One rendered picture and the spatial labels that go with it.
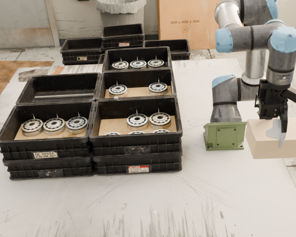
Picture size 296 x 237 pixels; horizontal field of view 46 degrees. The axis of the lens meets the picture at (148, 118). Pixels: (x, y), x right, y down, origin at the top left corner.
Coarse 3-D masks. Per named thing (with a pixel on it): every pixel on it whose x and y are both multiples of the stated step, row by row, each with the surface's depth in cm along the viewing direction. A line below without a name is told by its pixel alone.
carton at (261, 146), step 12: (252, 120) 119; (264, 120) 118; (288, 120) 118; (252, 132) 114; (264, 132) 113; (288, 132) 112; (252, 144) 114; (264, 144) 111; (276, 144) 110; (288, 144) 110; (252, 156) 115; (264, 156) 113; (276, 156) 113; (288, 156) 113
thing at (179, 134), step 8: (168, 96) 172; (96, 104) 169; (176, 104) 168; (96, 112) 165; (88, 136) 149; (96, 136) 148; (104, 136) 148; (112, 136) 148; (120, 136) 148; (128, 136) 148; (136, 136) 148; (144, 136) 148; (152, 136) 148; (160, 136) 148; (168, 136) 148; (176, 136) 148
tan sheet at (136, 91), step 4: (128, 88) 200; (132, 88) 200; (136, 88) 200; (140, 88) 199; (144, 88) 199; (168, 88) 198; (108, 92) 198; (128, 92) 197; (132, 92) 196; (136, 92) 196; (140, 92) 196; (144, 92) 196; (148, 92) 195; (168, 92) 194; (108, 96) 194; (128, 96) 193; (132, 96) 193
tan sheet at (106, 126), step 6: (102, 120) 175; (108, 120) 175; (114, 120) 175; (120, 120) 175; (126, 120) 174; (174, 120) 172; (102, 126) 171; (108, 126) 171; (114, 126) 171; (120, 126) 170; (126, 126) 170; (150, 126) 169; (174, 126) 168; (102, 132) 167; (108, 132) 167; (120, 132) 167; (126, 132) 166; (144, 132) 166; (150, 132) 165
